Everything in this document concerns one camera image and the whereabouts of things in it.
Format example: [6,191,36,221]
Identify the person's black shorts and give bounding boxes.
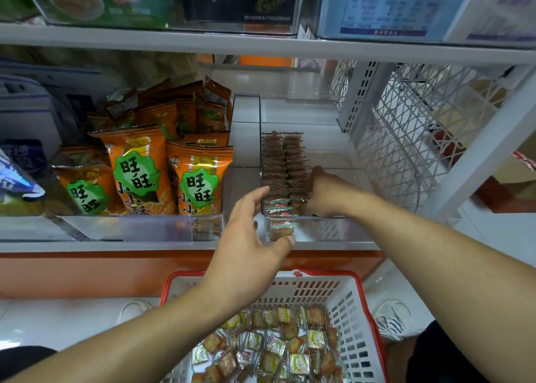
[0,320,470,383]

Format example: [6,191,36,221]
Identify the white perforated side panel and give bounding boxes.
[329,60,520,212]

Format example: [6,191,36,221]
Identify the orange shelf base panel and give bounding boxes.
[0,250,386,300]

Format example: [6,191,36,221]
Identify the person's left shoe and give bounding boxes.
[117,299,156,323]

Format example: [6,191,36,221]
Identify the person's right forearm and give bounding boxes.
[345,190,536,383]

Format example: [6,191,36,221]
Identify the pile of small snack packets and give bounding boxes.
[191,305,340,383]

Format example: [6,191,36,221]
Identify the person's left hand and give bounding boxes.
[205,186,296,313]

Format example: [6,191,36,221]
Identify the white basket with red rim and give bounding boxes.
[159,270,389,383]

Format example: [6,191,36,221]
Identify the group of orange snack bags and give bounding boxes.
[50,77,236,218]

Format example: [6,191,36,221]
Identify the blue product box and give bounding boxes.
[317,0,478,44]

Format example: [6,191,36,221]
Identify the blue white snack bag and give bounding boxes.
[0,148,47,204]

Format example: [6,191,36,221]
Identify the row of small snack packets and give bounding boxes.
[260,131,315,241]

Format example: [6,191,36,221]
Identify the green white product box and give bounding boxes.
[17,0,181,29]

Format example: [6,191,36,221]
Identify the person's shoe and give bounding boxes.
[117,299,156,323]
[372,299,411,342]

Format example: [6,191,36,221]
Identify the person's left forearm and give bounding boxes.
[8,290,240,383]

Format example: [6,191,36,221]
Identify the person's right shoe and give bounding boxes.
[372,299,411,342]

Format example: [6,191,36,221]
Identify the black product box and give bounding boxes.
[171,0,307,34]

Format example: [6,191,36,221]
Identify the person's right hand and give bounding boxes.
[301,166,361,219]

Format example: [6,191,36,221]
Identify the white metal shelf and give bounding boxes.
[0,0,536,254]

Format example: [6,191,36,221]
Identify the clear plastic shelf front guard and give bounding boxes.
[0,215,226,243]

